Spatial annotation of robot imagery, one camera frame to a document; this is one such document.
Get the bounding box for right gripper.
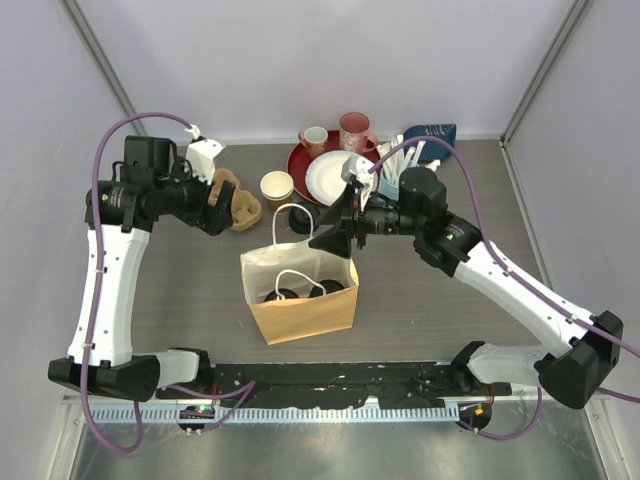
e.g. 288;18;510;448
310;181;424;259

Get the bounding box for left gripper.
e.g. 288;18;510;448
155;156;234;235

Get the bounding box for brown paper bag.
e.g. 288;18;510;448
240;213;359;345

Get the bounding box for black lid cup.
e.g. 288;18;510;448
309;279;344;298
263;288;299;303

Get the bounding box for stack of paper cups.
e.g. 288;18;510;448
260;171;294;212

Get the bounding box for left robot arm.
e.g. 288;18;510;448
48;136;235;402

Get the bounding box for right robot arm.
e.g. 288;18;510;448
309;167;623;409

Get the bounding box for cardboard cup carrier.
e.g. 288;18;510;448
208;168;262;232

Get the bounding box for white paper plate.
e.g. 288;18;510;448
305;150;353;206

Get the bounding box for blue straw cup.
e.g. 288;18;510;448
377;178;399;201

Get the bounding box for red round tray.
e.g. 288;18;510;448
286;130;386;200

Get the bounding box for white wrapped straws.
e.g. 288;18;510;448
379;141;441;188

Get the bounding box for small pink mug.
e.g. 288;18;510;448
298;126;328;159

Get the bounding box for tall pink mug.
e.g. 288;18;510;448
339;112;378;154

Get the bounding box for dark blue pouch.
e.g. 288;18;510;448
403;124;457;164

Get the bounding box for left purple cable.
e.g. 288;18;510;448
79;111;256;454

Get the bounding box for purple cable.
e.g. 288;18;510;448
79;111;256;454
367;135;640;440

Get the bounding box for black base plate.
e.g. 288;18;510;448
187;362;512;410

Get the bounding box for aluminium rail frame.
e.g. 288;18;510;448
62;358;611;425

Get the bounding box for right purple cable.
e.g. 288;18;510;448
367;135;640;440

